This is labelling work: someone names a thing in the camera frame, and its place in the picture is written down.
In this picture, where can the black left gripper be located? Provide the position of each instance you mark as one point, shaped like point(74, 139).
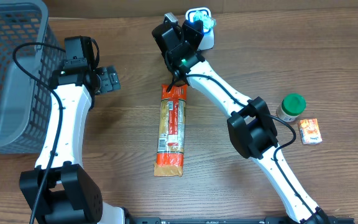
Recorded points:
point(109, 79)

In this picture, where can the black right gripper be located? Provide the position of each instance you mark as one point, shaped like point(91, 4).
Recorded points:
point(192, 30)

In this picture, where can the teal tissue packet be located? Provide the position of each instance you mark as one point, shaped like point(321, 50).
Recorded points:
point(208, 22)

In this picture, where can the long orange noodle package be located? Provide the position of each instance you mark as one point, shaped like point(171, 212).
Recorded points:
point(171, 133)

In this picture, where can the green lidded jar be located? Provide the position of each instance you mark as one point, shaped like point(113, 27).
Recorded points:
point(291, 107)

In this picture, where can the small orange snack packet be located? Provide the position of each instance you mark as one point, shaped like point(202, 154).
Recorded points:
point(309, 131)

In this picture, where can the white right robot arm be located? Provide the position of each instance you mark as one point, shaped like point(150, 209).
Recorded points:
point(251, 127)

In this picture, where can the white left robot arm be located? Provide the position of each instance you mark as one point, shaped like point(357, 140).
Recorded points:
point(58, 189)

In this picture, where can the white barcode scanner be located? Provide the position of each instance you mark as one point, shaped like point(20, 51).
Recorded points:
point(208, 39)

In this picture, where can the grey plastic mesh basket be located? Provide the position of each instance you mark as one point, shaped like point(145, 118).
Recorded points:
point(27, 44)

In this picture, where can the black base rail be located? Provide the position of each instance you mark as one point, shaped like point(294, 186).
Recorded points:
point(157, 220)

